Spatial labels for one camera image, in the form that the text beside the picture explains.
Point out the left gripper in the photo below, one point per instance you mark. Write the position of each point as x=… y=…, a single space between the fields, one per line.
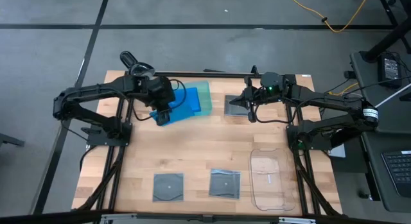
x=159 y=90

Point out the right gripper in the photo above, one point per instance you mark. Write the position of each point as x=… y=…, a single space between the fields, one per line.
x=269 y=84

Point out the clear jewel case black inlay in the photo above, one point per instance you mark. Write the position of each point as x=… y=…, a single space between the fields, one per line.
x=224 y=184
x=168 y=187
x=231 y=111

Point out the blue jewel case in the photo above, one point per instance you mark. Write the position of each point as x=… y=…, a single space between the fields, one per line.
x=192 y=95
x=180 y=116

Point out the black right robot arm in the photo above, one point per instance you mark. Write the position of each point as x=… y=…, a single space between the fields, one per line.
x=321 y=100

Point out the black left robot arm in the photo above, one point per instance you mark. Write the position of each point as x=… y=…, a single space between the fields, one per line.
x=96 y=89

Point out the open clear jewel case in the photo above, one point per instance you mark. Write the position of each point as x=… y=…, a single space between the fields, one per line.
x=208 y=74

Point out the black clamp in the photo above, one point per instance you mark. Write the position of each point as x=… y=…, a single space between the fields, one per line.
x=254 y=70

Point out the translucent teal plastic tray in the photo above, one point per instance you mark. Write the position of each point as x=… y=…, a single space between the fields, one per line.
x=205 y=95

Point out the black gooseneck desk lamp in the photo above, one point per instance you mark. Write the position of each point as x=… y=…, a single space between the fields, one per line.
x=128 y=58

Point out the clear plastic tray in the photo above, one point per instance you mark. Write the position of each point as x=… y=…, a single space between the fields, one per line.
x=273 y=192

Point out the white paper sheet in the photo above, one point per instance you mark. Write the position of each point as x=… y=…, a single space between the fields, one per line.
x=337 y=151

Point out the dark grey desk top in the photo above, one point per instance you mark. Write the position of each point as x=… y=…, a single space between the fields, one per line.
x=369 y=79
x=375 y=185

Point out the white rod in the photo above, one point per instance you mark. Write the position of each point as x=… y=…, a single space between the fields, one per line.
x=391 y=95

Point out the black power adapter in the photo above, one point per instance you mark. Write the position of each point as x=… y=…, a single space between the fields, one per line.
x=389 y=70

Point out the black desk leg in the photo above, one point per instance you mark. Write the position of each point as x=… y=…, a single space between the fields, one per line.
x=385 y=44

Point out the dark chair leg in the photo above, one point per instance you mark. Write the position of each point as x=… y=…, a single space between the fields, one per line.
x=11 y=140

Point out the black crossbar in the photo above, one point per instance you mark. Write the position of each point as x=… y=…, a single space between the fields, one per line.
x=48 y=217

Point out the black keyboard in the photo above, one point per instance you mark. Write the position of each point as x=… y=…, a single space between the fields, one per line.
x=399 y=172

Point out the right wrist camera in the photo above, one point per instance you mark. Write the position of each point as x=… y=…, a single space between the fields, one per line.
x=252 y=117

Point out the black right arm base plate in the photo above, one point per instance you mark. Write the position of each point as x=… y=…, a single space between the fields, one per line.
x=293 y=146

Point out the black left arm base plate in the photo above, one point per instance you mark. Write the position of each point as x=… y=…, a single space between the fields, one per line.
x=96 y=141

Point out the silver aluminium extrusion post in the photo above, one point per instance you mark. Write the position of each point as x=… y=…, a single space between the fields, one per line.
x=297 y=220

